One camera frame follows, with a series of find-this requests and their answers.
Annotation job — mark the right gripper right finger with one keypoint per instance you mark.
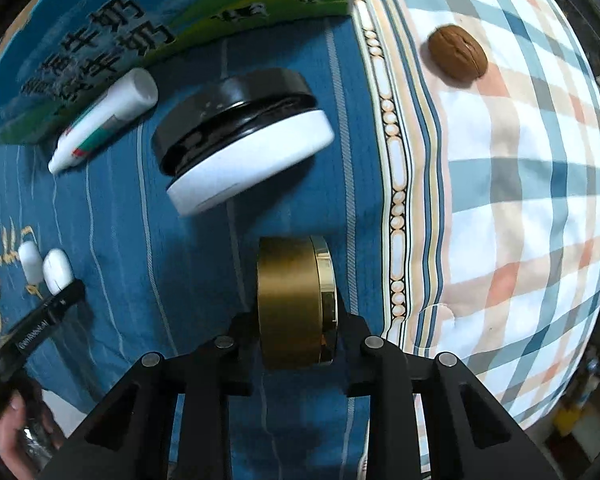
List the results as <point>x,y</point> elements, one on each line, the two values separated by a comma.
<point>430,417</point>

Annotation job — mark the gold round tin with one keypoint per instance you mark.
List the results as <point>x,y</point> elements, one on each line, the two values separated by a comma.
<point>297,302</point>

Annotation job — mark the blue striped bed sheet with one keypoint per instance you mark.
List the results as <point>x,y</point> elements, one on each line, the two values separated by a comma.
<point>156,281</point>

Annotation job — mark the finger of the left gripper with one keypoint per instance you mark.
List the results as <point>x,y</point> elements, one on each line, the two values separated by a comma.
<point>27,335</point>

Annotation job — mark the black lid white jar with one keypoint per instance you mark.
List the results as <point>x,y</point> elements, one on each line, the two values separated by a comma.
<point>236,133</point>

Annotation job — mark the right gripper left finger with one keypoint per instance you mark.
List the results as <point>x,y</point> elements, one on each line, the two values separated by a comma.
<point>165,418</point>

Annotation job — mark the brown walnut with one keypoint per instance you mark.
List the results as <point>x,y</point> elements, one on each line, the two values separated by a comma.
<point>457,53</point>

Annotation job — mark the cardboard box with milk print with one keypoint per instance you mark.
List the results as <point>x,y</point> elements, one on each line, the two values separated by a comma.
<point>58,55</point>

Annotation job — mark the plaid checkered quilt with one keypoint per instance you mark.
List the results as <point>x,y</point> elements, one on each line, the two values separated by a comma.
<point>492,228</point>

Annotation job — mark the person's left hand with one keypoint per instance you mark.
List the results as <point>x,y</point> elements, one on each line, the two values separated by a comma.
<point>12,421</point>

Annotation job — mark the white tube with green label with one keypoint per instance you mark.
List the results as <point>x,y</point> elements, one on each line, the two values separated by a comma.
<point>129,97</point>

